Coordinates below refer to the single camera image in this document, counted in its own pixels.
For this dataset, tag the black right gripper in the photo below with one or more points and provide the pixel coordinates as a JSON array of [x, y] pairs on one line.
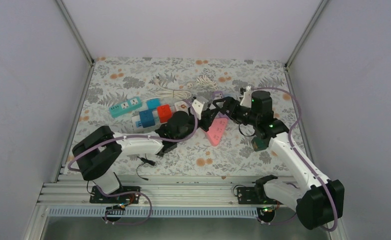
[[229, 101]]

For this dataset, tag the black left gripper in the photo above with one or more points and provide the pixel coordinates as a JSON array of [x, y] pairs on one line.
[[206, 119]]

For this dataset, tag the white tiger cube socket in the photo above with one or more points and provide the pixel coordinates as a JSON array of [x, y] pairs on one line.
[[182, 106]]

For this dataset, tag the orange cube socket adapter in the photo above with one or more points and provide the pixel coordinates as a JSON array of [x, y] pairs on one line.
[[164, 113]]

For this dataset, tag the blue cube socket adapter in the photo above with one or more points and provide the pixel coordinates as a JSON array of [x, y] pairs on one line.
[[147, 118]]

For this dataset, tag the dark green cube socket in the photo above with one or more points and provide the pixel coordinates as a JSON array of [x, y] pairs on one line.
[[259, 144]]

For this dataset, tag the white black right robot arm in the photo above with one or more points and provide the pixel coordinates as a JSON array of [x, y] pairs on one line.
[[316, 199]]

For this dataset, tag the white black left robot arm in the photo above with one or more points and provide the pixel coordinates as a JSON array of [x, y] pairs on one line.
[[96, 153]]

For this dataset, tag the cyan flat plug adapter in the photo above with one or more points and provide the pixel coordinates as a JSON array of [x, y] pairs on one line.
[[152, 104]]

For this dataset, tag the floral patterned table mat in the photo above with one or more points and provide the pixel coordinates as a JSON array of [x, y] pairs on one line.
[[117, 79]]

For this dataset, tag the purple power strip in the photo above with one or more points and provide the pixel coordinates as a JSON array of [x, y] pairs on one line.
[[217, 95]]

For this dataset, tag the pink power strip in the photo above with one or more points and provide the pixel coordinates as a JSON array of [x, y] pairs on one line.
[[216, 131]]

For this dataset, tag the white long power strip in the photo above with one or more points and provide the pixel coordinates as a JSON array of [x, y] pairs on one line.
[[136, 119]]

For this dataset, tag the teal power strip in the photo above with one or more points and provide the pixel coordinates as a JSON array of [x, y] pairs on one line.
[[125, 107]]

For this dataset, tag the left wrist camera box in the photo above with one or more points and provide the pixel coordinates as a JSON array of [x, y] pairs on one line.
[[196, 108]]

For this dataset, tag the black small charger with cable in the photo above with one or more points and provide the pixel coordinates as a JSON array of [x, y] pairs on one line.
[[144, 161]]

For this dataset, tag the aluminium front rail base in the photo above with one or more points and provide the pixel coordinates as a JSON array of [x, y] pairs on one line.
[[158, 191]]

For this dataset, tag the aluminium corner frame rail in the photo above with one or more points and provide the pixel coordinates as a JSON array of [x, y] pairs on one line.
[[74, 30]]

